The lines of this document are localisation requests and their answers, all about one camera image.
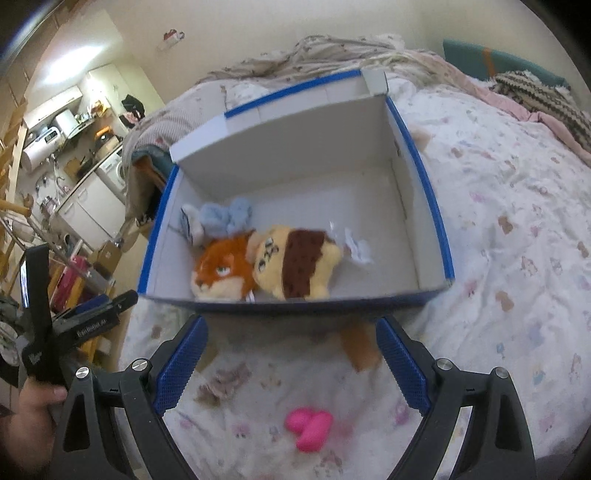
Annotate brown plush piece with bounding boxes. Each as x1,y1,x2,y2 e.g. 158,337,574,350
339,323,382,372

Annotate yellow bear plush brown outfit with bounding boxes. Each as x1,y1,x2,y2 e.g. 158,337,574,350
246,225,344,301

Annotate light blue plush toy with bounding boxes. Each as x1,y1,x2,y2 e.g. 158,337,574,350
179,198,252,247

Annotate striped knit blanket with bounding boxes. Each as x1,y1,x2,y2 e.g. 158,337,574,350
491,71,590,152

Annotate cardboard box on floor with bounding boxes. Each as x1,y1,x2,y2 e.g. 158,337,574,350
88,241,122,278

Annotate white washing machine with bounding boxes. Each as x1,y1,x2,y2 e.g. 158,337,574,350
96,146,126,202

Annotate floral white bedspread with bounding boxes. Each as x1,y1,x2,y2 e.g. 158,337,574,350
117,68,591,480

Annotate pink blanket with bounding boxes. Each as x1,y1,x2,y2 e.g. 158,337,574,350
457,75,590,166

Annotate grey beige fuzzy scrunchie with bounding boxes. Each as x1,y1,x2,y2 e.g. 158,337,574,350
197,362,252,405

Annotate white box blue edges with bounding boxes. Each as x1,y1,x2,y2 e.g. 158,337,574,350
138,69,455,315

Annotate pink soft toy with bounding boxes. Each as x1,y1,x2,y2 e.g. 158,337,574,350
284,408,334,453

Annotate yellow wooden rack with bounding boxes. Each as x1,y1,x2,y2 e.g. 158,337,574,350
1,98,28,282

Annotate orange fox plush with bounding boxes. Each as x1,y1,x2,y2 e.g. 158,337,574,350
190,231,256,301

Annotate white kitchen cabinet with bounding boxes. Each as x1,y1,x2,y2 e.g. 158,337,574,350
51,173,125,250

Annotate teal cushion orange stripe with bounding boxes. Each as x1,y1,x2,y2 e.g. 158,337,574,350
443,39,570,88

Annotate left hand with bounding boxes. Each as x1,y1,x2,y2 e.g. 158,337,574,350
1,377,68,479

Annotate white wall hook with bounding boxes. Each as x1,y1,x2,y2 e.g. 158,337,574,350
156,29,185,52

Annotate beige floral crumpled blanket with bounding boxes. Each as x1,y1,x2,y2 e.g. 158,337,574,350
122,34,446,163

